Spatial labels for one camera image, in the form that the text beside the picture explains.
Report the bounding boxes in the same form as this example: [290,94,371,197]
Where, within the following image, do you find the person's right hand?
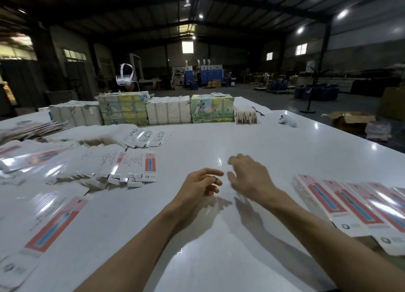
[227,154,284,208]

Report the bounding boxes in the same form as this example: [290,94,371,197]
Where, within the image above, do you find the white plastic bags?
[365,121,392,141]

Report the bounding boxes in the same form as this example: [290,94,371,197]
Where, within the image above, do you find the grey crate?
[46,90,78,105]

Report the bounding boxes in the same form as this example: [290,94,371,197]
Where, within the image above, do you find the tall cardboard box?
[378,86,405,122]

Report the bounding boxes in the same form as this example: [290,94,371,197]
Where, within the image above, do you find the person's left forearm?
[76,209,191,292]

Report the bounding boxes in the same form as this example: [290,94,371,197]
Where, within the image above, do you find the person's left hand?
[166,168,225,227]

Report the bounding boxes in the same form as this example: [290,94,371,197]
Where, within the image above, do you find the blue machine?
[184,59,224,87]

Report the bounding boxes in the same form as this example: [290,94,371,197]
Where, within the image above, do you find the white headset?
[116,63,134,86]

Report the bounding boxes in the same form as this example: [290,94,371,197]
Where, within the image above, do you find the pile of carton blanks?
[0,124,172,292]

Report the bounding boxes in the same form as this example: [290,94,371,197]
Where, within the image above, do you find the blue bins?
[294,84,339,101]

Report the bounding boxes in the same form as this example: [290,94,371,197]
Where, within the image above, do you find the open cardboard box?
[328,111,377,135]

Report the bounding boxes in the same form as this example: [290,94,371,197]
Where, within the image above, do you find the green printed carton bundle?
[190,93,235,124]

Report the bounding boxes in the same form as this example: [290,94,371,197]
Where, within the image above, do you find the green yellow carton bundle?
[96,91,151,126]

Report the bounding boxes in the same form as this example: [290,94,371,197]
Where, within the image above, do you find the small white object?
[278,113,297,127]

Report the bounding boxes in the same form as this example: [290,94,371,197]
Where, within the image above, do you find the small beige card stack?
[234,107,258,125]

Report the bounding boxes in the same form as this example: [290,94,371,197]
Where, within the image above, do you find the black floor stand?
[300,48,330,114]

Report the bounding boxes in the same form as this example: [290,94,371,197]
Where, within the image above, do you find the person's right forearm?
[266,190,405,292]

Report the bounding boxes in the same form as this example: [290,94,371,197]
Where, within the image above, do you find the row of white cartons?
[146,96,192,125]
[49,100,103,127]

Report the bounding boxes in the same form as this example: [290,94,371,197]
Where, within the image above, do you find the dark grey cabinet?
[0,59,48,109]

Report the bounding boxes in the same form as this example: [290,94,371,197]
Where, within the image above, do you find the pile of grey flat sheets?
[0,121,67,144]

